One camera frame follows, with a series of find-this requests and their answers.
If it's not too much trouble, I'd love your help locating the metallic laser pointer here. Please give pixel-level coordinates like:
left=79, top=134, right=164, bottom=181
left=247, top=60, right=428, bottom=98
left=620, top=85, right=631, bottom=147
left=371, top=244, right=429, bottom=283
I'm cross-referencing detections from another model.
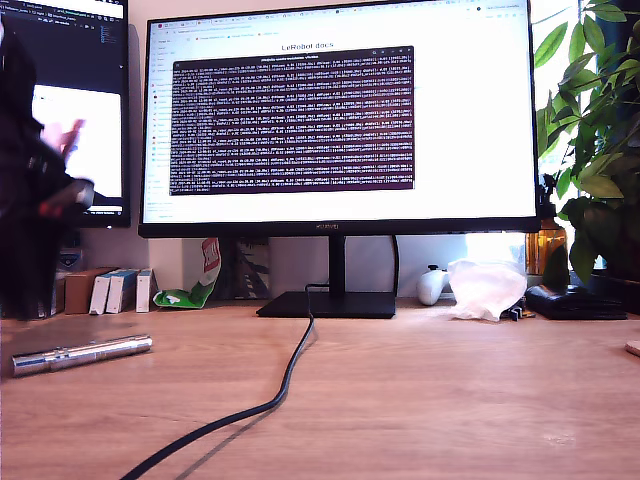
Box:
left=10, top=333, right=154, bottom=379

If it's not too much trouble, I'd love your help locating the sanitizer bottle with blue label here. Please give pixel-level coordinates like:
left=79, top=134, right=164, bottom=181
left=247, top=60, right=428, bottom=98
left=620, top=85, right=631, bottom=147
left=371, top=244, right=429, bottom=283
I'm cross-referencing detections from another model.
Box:
left=57, top=232, right=84, bottom=271

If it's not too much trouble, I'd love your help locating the green and white box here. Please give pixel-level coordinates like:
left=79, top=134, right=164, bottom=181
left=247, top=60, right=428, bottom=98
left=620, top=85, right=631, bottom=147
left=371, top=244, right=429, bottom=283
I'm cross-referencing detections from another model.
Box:
left=49, top=274, right=67, bottom=317

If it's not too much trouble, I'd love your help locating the brown cardboard box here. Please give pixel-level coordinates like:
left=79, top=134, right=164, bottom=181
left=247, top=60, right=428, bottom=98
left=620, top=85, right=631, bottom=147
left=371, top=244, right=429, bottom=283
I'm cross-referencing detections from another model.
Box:
left=63, top=267, right=120, bottom=315

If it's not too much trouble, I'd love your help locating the blue and white box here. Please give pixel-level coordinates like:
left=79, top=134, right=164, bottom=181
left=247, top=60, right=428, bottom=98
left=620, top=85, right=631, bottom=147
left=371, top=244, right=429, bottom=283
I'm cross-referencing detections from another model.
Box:
left=88, top=270, right=120, bottom=316
left=104, top=269, right=140, bottom=315
left=134, top=268, right=159, bottom=314

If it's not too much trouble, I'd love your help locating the green Jenkki gum bag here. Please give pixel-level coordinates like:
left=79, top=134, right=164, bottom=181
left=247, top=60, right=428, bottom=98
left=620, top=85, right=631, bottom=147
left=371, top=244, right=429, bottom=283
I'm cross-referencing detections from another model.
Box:
left=151, top=238, right=222, bottom=309

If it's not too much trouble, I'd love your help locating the black ASUS monitor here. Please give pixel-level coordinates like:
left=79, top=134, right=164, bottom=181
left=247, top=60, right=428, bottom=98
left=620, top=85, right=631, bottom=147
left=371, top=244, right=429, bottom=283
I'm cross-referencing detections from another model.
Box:
left=0, top=0, right=131, bottom=229

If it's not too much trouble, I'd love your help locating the grey patterned card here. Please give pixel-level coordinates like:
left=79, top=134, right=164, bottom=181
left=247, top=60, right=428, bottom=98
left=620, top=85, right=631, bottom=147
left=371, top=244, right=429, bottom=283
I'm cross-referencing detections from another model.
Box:
left=233, top=237, right=270, bottom=300

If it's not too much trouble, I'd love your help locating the black Huawei monitor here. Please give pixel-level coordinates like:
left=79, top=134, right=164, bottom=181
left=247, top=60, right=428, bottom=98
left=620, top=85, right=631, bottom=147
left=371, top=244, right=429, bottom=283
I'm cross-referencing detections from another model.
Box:
left=137, top=0, right=542, bottom=320

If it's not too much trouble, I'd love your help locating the white game controller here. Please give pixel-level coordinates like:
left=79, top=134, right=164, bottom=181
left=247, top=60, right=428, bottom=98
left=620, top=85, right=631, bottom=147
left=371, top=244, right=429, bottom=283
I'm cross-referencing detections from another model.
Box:
left=417, top=264, right=450, bottom=307

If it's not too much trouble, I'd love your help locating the white plastic bag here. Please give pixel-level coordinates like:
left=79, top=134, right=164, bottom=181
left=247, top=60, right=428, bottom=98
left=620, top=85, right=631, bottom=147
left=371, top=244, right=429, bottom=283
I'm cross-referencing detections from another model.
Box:
left=446, top=258, right=528, bottom=323

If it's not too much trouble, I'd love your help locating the amber glass bottle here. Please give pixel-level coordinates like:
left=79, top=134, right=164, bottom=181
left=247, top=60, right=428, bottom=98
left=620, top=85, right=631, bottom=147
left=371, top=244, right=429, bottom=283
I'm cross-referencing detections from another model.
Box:
left=525, top=172, right=570, bottom=276

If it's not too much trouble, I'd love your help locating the black wallet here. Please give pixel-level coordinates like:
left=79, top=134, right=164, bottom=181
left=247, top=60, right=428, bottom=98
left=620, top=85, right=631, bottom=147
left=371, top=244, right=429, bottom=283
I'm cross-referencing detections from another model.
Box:
left=524, top=283, right=629, bottom=321

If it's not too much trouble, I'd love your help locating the green leafy plant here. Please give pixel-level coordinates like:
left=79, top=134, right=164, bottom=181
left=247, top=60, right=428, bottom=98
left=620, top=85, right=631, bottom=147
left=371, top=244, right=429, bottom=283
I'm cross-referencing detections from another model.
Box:
left=532, top=0, right=640, bottom=286

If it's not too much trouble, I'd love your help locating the black plant pot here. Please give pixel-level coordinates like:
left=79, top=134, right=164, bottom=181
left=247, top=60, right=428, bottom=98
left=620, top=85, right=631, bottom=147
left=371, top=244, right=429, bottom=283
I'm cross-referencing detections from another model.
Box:
left=585, top=269, right=640, bottom=316

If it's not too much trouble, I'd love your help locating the black cable across table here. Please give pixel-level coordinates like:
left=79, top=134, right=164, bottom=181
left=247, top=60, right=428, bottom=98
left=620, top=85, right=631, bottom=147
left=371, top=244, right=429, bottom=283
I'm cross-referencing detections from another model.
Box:
left=119, top=283, right=329, bottom=480

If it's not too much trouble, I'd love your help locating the black monitor power cable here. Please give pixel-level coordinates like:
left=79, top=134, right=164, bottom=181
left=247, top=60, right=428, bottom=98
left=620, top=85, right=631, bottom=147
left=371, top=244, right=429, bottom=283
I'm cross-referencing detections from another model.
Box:
left=390, top=234, right=400, bottom=299

